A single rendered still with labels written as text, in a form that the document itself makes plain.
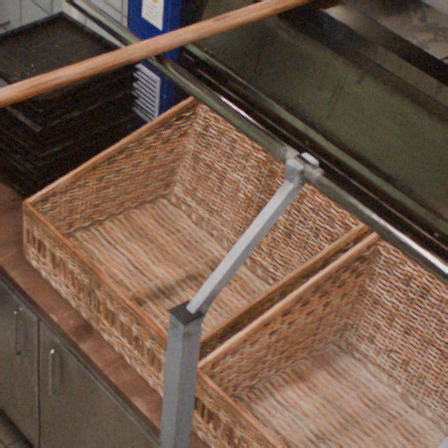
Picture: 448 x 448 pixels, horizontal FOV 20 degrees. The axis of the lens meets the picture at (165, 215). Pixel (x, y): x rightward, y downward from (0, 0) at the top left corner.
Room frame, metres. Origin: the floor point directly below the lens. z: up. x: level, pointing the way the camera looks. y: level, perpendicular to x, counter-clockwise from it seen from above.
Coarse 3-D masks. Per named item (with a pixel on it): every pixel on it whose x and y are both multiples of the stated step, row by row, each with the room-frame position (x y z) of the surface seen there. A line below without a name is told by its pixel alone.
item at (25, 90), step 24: (288, 0) 2.14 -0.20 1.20; (312, 0) 2.17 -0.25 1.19; (216, 24) 2.03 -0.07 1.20; (240, 24) 2.06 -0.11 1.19; (144, 48) 1.93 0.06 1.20; (168, 48) 1.96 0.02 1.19; (72, 72) 1.83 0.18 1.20; (96, 72) 1.86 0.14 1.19; (0, 96) 1.74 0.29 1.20; (24, 96) 1.77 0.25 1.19
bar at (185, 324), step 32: (64, 0) 2.17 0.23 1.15; (128, 32) 2.03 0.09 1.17; (160, 64) 1.93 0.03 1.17; (192, 96) 1.86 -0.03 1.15; (256, 128) 1.74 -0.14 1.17; (288, 160) 1.66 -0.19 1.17; (288, 192) 1.63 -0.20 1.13; (352, 192) 1.58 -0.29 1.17; (256, 224) 1.61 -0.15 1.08; (384, 224) 1.51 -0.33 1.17; (416, 256) 1.44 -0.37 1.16; (192, 320) 1.50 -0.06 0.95; (192, 352) 1.51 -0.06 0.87; (192, 384) 1.51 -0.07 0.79; (192, 416) 1.52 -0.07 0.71
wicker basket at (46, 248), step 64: (192, 128) 2.34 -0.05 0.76; (64, 192) 2.12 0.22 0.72; (128, 192) 2.24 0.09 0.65; (192, 192) 2.27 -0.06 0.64; (256, 192) 2.15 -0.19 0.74; (320, 192) 2.05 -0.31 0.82; (64, 256) 1.95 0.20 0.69; (128, 256) 2.08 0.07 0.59; (192, 256) 2.10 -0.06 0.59; (256, 256) 2.09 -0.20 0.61; (320, 256) 1.85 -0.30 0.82; (128, 320) 1.77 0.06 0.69
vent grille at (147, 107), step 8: (144, 72) 2.52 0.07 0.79; (144, 80) 2.52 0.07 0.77; (152, 80) 2.50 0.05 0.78; (160, 80) 2.48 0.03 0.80; (144, 88) 2.52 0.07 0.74; (152, 88) 2.49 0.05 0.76; (144, 96) 2.52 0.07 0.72; (152, 96) 2.50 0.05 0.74; (136, 104) 2.54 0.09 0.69; (144, 104) 2.52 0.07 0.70; (152, 104) 2.49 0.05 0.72; (136, 112) 2.54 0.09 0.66; (144, 112) 2.52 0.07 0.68; (152, 112) 2.49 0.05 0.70; (152, 120) 2.50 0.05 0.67
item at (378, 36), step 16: (320, 0) 2.19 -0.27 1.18; (336, 0) 2.20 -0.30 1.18; (304, 16) 2.19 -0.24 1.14; (320, 16) 2.16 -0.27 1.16; (336, 16) 2.13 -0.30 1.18; (352, 16) 2.14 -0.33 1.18; (336, 32) 2.12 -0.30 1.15; (352, 32) 2.09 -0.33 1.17; (368, 32) 2.08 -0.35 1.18; (384, 32) 2.08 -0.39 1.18; (368, 48) 2.05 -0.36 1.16; (384, 48) 2.03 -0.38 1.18; (400, 48) 2.03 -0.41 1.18; (416, 48) 2.03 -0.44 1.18; (384, 64) 2.02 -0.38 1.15; (400, 64) 1.99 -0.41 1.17; (416, 64) 1.97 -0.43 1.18; (432, 64) 1.98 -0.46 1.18; (416, 80) 1.96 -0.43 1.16; (432, 80) 1.93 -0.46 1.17; (432, 96) 1.93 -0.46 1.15
